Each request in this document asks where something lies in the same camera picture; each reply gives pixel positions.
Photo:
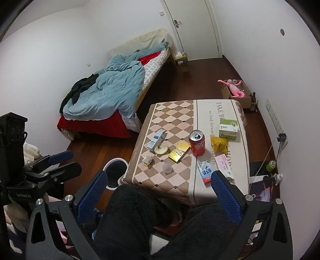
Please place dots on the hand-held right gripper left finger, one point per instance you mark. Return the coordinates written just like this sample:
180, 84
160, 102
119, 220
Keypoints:
93, 197

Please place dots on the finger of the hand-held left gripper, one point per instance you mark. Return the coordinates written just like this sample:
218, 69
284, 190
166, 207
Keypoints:
61, 156
70, 169

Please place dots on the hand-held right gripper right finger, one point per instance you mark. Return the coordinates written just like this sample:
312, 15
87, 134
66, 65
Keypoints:
225, 197

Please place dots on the pink white packet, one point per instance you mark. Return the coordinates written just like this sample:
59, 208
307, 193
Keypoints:
223, 165

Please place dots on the white round trash bin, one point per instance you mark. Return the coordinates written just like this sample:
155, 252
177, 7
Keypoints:
115, 173

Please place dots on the yellow snack packet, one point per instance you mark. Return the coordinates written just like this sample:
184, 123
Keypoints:
220, 145

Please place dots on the red drink can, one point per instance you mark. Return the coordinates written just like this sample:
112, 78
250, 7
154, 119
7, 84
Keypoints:
197, 146

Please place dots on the gold box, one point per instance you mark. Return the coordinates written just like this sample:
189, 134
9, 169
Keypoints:
178, 152

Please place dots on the blue white box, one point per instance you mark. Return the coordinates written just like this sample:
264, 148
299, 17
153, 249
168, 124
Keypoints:
156, 141

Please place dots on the cream jacket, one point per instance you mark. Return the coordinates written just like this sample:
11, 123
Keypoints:
31, 151

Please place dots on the magazines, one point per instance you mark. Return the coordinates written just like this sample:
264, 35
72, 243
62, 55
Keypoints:
262, 190

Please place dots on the person's black fleece pants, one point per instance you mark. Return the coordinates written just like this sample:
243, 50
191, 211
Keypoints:
140, 225

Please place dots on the green bottle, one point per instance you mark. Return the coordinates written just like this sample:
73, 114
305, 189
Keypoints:
270, 166

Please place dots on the white bottle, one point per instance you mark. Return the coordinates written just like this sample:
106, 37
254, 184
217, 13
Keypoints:
278, 178

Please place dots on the small clear cup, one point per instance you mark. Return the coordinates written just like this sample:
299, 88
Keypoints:
167, 168

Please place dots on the crumpled paper scrap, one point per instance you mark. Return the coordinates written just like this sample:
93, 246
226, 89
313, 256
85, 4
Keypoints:
147, 161

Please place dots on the green white box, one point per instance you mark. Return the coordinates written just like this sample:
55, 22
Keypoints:
228, 127

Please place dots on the black clothing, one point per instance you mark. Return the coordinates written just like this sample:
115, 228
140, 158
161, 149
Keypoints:
80, 86

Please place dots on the pale fruit peel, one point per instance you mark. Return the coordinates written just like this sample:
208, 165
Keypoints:
161, 150

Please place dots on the black charger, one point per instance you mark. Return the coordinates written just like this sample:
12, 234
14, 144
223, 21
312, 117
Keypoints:
283, 138

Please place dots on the light blue duvet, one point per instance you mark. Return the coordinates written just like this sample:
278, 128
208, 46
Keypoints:
117, 85

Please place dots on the open cardboard box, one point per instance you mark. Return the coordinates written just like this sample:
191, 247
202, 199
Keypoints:
243, 101

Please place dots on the dark bottle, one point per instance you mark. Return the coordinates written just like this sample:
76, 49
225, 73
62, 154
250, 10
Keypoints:
253, 98

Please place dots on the pink plush toy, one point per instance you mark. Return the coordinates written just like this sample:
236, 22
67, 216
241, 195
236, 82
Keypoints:
236, 91

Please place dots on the checked grey bedsheet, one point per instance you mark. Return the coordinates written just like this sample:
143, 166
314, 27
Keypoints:
155, 67

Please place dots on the cream bed cover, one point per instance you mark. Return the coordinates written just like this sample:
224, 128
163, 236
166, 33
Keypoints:
140, 41

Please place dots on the tissue box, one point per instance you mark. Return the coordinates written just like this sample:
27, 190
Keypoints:
180, 55

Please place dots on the white door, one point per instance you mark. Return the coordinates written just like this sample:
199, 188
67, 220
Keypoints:
192, 27

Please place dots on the white wall outlet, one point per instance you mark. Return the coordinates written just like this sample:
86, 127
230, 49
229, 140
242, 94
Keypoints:
280, 127
268, 105
274, 118

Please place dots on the round wall cap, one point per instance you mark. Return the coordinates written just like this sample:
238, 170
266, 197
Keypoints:
282, 32

